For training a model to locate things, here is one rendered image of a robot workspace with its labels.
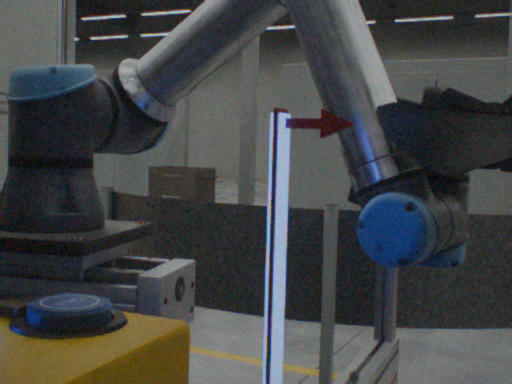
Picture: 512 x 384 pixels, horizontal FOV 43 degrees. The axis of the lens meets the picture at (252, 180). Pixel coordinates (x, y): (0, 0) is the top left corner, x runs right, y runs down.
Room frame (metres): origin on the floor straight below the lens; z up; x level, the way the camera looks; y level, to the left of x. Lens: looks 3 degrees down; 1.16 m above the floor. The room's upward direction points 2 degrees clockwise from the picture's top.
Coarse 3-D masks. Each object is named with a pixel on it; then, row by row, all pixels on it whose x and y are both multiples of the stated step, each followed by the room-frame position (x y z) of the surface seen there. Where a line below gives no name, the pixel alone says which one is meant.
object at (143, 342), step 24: (120, 312) 0.33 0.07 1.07; (0, 336) 0.29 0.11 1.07; (24, 336) 0.29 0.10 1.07; (48, 336) 0.29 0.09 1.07; (72, 336) 0.29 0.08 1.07; (96, 336) 0.29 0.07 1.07; (120, 336) 0.29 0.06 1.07; (144, 336) 0.30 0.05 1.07; (168, 336) 0.31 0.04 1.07; (0, 360) 0.26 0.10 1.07; (24, 360) 0.26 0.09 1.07; (48, 360) 0.26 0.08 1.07; (72, 360) 0.26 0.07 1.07; (96, 360) 0.26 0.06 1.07; (120, 360) 0.27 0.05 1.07; (144, 360) 0.29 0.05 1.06; (168, 360) 0.31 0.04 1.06
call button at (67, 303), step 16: (32, 304) 0.31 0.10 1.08; (48, 304) 0.31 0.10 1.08; (64, 304) 0.31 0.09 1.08; (80, 304) 0.31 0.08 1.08; (96, 304) 0.31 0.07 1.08; (32, 320) 0.30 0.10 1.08; (48, 320) 0.30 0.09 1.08; (64, 320) 0.30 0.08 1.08; (80, 320) 0.30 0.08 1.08; (96, 320) 0.30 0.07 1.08
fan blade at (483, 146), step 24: (384, 120) 0.45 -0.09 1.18; (408, 120) 0.44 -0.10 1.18; (432, 120) 0.43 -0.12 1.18; (456, 120) 0.42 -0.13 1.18; (480, 120) 0.42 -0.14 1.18; (504, 120) 0.41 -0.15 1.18; (408, 144) 0.52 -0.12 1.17; (432, 144) 0.52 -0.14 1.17; (456, 144) 0.52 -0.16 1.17; (480, 144) 0.52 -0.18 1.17; (504, 144) 0.53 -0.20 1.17; (432, 168) 0.59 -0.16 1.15; (456, 168) 0.59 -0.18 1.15
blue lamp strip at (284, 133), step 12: (288, 132) 0.55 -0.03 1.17; (288, 144) 0.55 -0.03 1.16; (288, 156) 0.55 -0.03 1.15; (288, 168) 0.55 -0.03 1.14; (288, 180) 0.55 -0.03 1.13; (276, 192) 0.53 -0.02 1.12; (276, 204) 0.53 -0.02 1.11; (276, 216) 0.53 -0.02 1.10; (276, 228) 0.53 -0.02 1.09; (276, 240) 0.53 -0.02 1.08; (276, 252) 0.53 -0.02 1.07; (276, 264) 0.53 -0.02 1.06; (276, 276) 0.53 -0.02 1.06; (276, 288) 0.53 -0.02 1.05; (276, 300) 0.53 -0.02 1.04; (276, 312) 0.53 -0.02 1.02; (276, 324) 0.53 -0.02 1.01; (276, 336) 0.53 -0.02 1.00; (276, 348) 0.53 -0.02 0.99; (276, 360) 0.53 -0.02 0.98; (276, 372) 0.54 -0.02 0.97
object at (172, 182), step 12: (156, 168) 7.34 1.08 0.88; (168, 168) 7.71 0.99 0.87; (180, 168) 7.72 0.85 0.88; (192, 168) 7.66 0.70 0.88; (204, 168) 7.29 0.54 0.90; (156, 180) 7.34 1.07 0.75; (168, 180) 7.28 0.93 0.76; (180, 180) 7.22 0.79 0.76; (192, 180) 7.16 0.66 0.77; (204, 180) 7.30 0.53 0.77; (156, 192) 7.34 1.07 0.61; (168, 192) 7.28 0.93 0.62; (180, 192) 7.22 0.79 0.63; (192, 192) 7.16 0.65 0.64; (204, 192) 7.30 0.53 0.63
